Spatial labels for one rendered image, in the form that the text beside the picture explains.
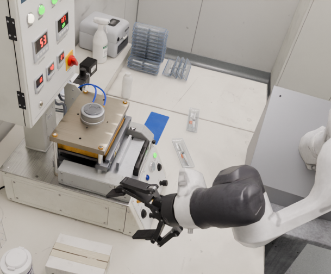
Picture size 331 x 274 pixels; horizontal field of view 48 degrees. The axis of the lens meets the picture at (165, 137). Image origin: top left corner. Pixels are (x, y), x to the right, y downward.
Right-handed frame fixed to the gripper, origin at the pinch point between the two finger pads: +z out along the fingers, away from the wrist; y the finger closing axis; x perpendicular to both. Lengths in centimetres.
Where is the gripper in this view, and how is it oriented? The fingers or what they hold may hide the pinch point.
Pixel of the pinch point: (125, 213)
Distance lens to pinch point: 98.7
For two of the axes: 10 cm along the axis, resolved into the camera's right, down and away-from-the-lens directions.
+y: 4.7, 8.5, 2.5
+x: 5.2, -4.9, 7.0
